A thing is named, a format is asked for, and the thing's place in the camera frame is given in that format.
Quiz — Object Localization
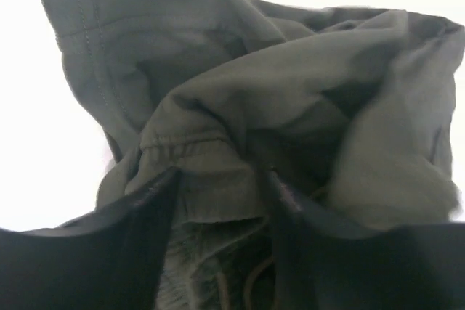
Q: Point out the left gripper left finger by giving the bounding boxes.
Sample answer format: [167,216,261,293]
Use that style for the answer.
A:
[1,168,178,309]

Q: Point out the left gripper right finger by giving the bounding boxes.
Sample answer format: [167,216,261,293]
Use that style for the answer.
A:
[267,171,464,310]

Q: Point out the olive green shorts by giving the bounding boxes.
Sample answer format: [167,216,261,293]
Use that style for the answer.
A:
[41,0,464,309]

